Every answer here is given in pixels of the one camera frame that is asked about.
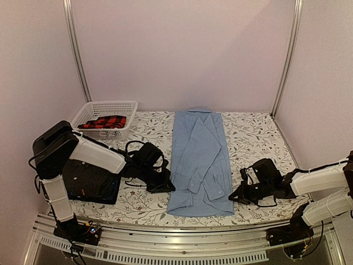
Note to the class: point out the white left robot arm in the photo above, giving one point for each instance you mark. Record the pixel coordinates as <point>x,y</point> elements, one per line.
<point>61,143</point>

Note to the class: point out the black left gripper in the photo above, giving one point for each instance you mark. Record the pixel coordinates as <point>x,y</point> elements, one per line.
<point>162,187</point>

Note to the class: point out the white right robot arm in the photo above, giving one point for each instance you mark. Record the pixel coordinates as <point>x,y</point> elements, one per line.
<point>335,177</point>

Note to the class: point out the black pinstriped folded shirt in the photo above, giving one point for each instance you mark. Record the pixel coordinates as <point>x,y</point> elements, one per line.
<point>84,178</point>

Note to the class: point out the floral patterned table cloth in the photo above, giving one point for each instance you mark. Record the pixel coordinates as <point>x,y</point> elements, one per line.
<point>250,137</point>

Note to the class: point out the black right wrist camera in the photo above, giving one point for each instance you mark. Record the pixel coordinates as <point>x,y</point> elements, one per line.
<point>266,172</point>

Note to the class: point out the aluminium front rail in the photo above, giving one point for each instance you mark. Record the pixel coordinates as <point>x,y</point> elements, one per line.
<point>173,241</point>

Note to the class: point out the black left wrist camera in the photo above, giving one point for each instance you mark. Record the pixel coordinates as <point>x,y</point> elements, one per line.
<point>148,155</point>

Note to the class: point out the dark blue folded shirt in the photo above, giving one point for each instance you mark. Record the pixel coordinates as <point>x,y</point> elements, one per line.
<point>109,196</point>

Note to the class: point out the left aluminium frame post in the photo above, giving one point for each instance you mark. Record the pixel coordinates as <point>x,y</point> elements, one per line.
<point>68,11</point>

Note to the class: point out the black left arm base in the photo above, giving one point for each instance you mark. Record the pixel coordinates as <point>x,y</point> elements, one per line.
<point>73,231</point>

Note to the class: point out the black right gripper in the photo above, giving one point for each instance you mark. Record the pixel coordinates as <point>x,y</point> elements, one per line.
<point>241,191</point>

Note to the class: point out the perforated metal front panel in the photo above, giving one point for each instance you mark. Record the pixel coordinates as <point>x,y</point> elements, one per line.
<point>138,257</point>

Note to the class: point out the red black patterned shirt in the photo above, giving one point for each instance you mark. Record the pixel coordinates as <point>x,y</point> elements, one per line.
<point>105,122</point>

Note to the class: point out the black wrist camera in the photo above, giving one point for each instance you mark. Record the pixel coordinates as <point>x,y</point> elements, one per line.
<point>148,155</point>
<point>266,172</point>

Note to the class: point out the right aluminium frame post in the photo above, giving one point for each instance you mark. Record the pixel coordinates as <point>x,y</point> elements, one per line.
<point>295,26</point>

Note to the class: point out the aluminium frame post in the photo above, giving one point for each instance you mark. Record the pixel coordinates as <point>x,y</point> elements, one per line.
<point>68,11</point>
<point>295,26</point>

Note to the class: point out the light blue long sleeve shirt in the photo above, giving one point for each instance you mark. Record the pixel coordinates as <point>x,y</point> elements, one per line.
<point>200,166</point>

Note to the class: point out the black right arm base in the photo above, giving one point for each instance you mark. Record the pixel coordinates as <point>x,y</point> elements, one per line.
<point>296,230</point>

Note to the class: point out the white plastic laundry basket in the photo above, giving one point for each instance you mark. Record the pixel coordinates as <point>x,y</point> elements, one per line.
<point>95,110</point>

